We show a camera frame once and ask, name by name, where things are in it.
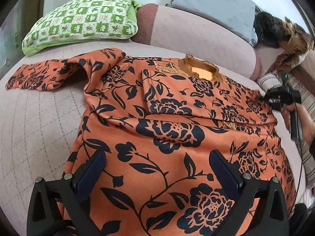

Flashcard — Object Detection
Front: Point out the orange black floral garment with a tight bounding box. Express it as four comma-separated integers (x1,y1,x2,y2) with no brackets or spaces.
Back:
6,48,296,235

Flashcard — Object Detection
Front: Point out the right hand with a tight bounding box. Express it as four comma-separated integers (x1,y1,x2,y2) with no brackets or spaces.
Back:
280,103,314,146

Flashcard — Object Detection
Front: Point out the beige striped blanket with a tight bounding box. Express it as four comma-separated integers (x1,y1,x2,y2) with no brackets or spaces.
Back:
258,74,314,188

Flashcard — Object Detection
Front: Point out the black brown furry blanket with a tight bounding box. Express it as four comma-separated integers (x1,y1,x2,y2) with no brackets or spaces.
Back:
254,11,314,78

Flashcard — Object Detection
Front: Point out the pink bolster cushion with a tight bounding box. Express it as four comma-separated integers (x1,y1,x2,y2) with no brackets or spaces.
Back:
132,3,260,81

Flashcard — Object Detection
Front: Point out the grey pillow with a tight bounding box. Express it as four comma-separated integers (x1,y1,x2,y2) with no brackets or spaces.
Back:
167,0,258,46

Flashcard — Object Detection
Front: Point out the green white patterned pillow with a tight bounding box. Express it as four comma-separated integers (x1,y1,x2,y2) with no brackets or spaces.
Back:
22,0,141,56

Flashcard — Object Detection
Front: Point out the wooden glass cabinet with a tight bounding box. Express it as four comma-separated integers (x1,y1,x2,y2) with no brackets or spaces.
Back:
1,0,44,78

